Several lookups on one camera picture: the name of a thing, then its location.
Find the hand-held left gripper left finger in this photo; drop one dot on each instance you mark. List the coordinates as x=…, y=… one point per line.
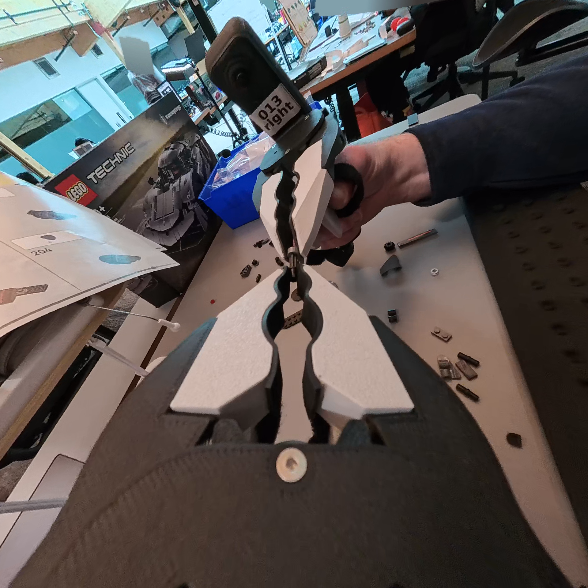
x=220, y=363

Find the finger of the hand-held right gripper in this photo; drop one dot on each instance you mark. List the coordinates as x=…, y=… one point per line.
x=314, y=193
x=268, y=202

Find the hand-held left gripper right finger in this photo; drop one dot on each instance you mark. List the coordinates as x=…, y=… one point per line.
x=363, y=363

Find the black lego axle pin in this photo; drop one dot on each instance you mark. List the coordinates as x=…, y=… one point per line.
x=294, y=271

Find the lego instruction book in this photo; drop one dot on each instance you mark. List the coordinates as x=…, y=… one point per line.
x=69, y=257

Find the person's right forearm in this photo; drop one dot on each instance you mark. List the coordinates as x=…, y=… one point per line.
x=505, y=133

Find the black studded lego plate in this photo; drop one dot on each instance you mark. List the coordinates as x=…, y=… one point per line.
x=294, y=319

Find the grey two-stud lego plate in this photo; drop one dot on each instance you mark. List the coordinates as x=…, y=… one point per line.
x=441, y=334

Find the grey lego slope piece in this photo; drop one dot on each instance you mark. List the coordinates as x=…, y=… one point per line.
x=448, y=367

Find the grey lego panel black pins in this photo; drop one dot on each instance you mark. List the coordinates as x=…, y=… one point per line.
x=390, y=266

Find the dark grey lego slope tile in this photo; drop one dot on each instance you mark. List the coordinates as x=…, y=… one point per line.
x=466, y=369

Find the grey lego panel orange stripe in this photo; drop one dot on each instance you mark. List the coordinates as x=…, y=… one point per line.
x=418, y=238

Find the lego set box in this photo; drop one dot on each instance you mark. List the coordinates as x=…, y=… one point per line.
x=138, y=174

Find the small black rounded lego piece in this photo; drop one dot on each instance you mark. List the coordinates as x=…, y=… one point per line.
x=514, y=440

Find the person's right hand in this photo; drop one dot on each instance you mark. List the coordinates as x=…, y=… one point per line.
x=395, y=179

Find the blue storage bin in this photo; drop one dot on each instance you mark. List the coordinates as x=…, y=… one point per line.
x=234, y=206

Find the clear plastic parts bags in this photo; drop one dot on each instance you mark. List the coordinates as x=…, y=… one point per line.
x=239, y=160

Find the black flat box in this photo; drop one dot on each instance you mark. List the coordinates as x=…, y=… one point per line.
x=307, y=71

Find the illustrated poster board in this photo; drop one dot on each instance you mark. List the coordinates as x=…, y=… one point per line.
x=298, y=18

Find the orange bag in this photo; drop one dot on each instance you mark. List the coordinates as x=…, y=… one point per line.
x=372, y=115

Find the wooden background table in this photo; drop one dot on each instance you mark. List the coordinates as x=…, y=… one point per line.
x=363, y=67

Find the black office chair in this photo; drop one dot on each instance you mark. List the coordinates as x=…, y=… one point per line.
x=519, y=32

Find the black vertical post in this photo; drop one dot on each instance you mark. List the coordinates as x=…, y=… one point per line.
x=202, y=18

